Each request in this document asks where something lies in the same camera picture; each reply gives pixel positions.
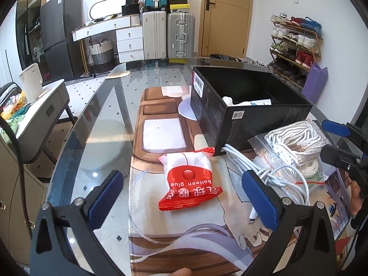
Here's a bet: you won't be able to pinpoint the beige cabinet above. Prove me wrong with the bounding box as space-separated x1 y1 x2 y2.
0 138 49 253

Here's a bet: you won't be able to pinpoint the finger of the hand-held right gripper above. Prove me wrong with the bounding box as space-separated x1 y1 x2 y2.
321 119 368 161
320 145 368 200

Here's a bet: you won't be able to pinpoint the silver suitcase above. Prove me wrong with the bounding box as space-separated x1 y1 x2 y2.
167 12 196 58

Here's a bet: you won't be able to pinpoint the colourful packets pile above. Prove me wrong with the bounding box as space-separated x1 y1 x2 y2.
0 82 31 138

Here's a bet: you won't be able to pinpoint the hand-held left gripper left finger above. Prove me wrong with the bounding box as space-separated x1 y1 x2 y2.
29 170 124 276

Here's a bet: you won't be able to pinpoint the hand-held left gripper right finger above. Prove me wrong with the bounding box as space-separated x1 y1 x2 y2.
241 170 338 276

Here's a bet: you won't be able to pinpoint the zip bag of white rope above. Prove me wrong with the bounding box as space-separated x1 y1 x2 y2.
247 120 334 196

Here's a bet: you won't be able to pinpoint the white round coaster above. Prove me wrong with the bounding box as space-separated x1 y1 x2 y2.
178 99 202 120

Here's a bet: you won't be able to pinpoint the printed cartoon desk mat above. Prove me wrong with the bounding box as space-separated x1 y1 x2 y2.
128 86 360 276

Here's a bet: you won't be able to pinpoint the oval mirror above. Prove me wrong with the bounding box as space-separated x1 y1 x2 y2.
90 0 127 20

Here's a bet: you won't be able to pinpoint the white diamond pattern rug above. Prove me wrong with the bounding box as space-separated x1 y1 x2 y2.
56 73 138 138

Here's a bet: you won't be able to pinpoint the black bag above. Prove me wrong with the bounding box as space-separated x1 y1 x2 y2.
121 0 143 17

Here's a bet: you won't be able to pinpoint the grey side cabinet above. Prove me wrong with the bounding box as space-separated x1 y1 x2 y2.
14 79 71 164

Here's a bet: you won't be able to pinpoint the dark glass door cabinet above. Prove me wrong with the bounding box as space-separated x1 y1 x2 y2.
16 0 44 74

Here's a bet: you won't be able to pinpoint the white dresser with drawers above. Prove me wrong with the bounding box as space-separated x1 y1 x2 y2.
72 16 144 64

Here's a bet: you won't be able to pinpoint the black cable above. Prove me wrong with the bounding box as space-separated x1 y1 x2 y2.
0 117 36 265

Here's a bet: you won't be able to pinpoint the white suitcase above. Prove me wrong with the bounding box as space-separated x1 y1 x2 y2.
142 10 168 59

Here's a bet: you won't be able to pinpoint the dark grey refrigerator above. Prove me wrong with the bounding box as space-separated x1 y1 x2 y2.
40 0 76 78

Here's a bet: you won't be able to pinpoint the white countertop appliance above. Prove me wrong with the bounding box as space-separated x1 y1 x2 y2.
19 63 44 102

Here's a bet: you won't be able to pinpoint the red white glue packet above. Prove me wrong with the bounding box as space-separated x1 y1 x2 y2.
158 147 224 213

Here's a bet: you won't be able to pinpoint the wooden door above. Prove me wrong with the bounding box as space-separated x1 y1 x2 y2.
198 0 255 59

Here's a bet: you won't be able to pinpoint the white blue packet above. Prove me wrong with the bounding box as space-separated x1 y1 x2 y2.
236 99 272 107

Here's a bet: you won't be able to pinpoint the white charging cable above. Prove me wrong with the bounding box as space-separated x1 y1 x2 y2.
223 144 311 225

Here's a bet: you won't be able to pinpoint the purple bag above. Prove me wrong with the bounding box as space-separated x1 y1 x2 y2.
301 62 329 104

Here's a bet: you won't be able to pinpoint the person's left hand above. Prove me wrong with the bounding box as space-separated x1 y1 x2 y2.
167 267 192 276

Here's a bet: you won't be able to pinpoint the black cardboard box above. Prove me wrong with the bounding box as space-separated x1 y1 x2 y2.
190 66 313 157

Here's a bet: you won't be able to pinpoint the bamboo shoe rack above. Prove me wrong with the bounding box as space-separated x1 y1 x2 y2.
269 13 324 88

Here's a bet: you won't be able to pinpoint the scattered sneakers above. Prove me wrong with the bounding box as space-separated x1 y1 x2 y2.
236 56 268 66

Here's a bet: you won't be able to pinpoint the grey white woven basket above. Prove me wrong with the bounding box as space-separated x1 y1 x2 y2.
88 39 116 74

